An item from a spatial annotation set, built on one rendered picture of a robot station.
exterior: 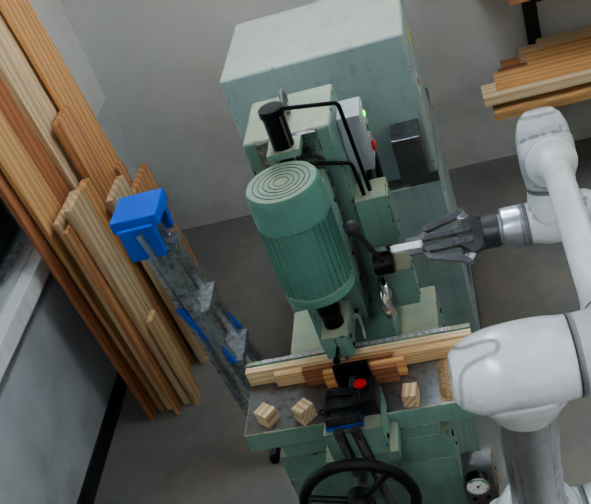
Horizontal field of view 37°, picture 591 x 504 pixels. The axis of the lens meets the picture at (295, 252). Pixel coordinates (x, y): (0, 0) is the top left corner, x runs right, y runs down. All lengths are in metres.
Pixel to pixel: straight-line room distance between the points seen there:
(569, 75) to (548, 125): 2.15
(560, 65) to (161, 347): 2.05
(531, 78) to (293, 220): 2.21
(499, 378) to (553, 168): 0.53
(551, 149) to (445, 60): 2.60
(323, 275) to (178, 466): 1.76
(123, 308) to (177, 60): 1.42
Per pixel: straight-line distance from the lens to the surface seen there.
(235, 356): 3.15
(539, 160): 1.80
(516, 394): 1.38
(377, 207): 2.21
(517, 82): 3.97
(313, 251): 1.98
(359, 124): 2.20
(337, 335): 2.19
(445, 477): 2.39
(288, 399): 2.33
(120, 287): 3.48
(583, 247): 1.65
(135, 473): 3.70
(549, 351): 1.37
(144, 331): 3.60
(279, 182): 1.97
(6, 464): 3.23
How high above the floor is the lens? 2.48
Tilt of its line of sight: 34 degrees down
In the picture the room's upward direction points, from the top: 21 degrees counter-clockwise
